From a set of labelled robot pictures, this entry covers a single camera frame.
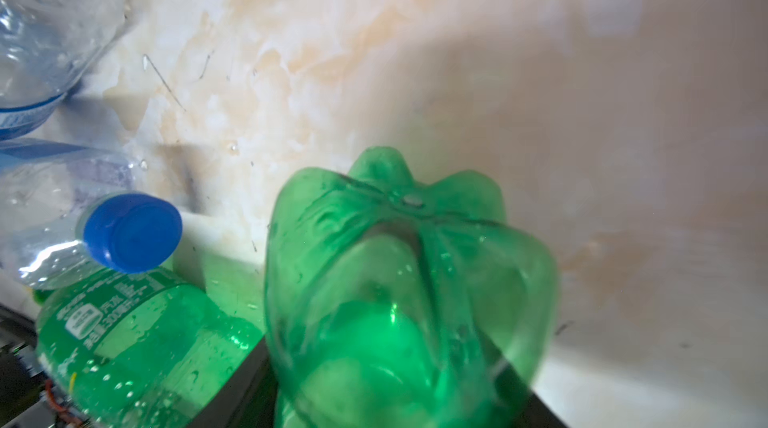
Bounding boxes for green bottle yellow cap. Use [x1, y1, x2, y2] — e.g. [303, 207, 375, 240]
[265, 147, 559, 427]

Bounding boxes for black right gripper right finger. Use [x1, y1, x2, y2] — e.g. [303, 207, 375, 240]
[512, 393, 567, 428]

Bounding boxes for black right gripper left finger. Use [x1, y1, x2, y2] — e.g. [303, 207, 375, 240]
[188, 338, 278, 428]

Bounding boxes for Pocari Sweat clear bottle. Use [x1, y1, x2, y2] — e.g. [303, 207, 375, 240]
[1, 0, 128, 140]

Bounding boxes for clear bottle blue text label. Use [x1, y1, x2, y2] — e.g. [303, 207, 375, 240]
[1, 138, 183, 290]

